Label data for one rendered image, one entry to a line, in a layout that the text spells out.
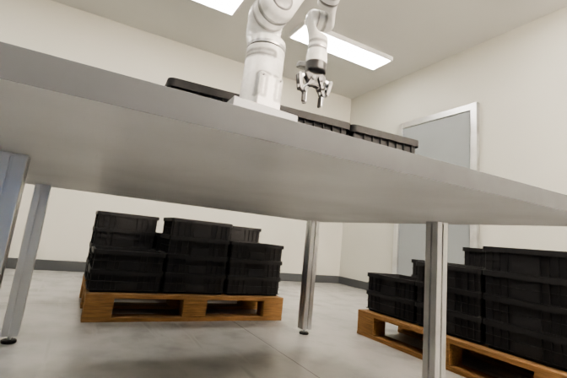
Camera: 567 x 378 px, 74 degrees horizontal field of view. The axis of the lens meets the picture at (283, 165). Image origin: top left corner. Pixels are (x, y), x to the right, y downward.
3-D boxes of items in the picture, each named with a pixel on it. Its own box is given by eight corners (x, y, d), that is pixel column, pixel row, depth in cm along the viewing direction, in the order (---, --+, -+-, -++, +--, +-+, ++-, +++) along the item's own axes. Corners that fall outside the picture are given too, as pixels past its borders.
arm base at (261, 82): (284, 120, 85) (292, 52, 89) (249, 107, 80) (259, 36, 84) (262, 129, 92) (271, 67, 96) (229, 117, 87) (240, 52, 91)
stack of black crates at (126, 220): (142, 277, 282) (152, 217, 291) (149, 283, 256) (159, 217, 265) (83, 275, 264) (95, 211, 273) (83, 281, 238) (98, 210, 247)
